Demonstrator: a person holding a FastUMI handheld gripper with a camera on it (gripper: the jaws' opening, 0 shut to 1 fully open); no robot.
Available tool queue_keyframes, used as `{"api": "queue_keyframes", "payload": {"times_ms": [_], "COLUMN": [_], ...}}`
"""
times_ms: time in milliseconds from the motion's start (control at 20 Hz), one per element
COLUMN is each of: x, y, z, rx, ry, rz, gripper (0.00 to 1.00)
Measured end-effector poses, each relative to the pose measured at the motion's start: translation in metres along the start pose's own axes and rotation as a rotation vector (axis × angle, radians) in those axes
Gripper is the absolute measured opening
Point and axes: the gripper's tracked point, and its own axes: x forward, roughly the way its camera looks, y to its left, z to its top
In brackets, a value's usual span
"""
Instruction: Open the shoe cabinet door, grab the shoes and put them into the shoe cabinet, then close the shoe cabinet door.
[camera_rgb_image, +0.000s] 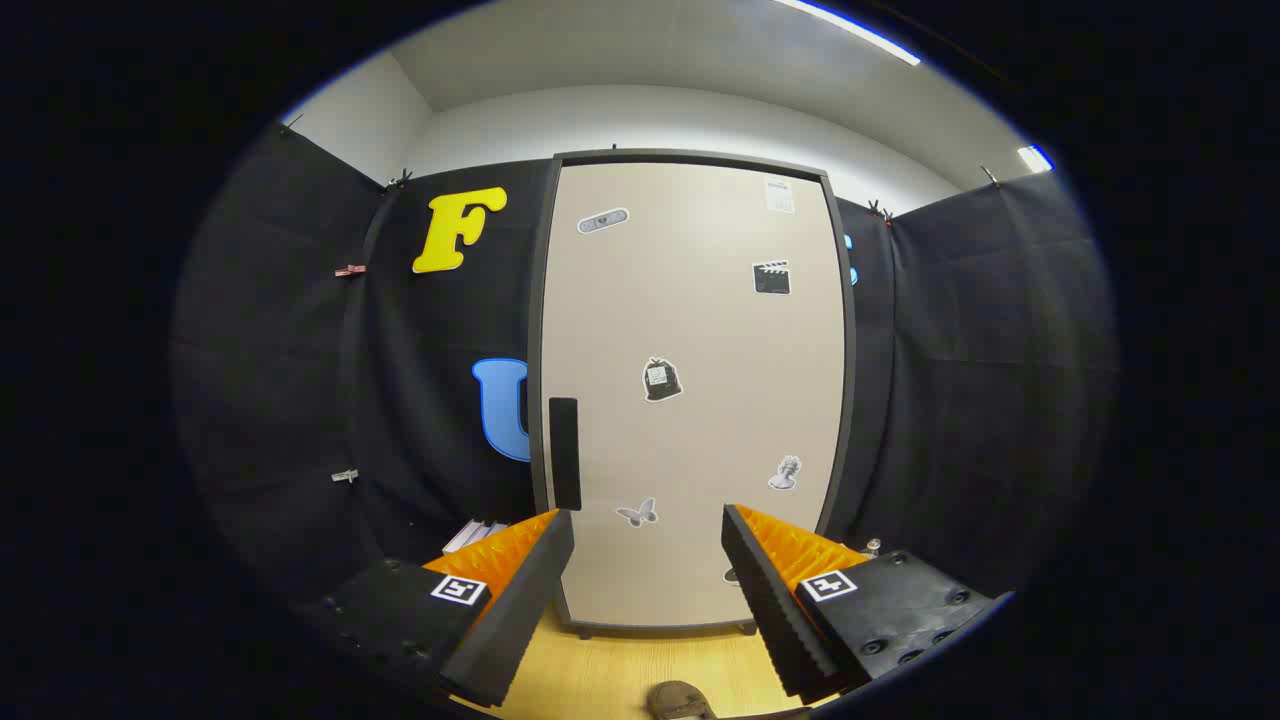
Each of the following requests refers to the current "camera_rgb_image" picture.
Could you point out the dark grey shoe cabinet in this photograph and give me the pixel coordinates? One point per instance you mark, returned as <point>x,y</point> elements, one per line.
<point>536,330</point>

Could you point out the brown fuzzy shoe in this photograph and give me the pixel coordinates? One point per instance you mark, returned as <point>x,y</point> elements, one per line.
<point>680,698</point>

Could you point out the small ceiling light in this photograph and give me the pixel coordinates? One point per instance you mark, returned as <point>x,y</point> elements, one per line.
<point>1035,158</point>

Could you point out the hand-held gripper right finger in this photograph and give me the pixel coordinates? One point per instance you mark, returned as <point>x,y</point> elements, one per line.
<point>775,610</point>

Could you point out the beige shoe cabinet door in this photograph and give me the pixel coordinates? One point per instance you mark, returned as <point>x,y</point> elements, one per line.
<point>700,330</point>

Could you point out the long ceiling light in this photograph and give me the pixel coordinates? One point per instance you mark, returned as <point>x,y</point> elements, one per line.
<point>850,30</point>

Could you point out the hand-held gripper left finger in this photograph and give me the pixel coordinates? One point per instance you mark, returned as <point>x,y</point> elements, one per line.
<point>520,600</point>

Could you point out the black backdrop cloth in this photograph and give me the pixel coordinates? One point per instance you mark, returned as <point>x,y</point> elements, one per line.
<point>280,350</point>

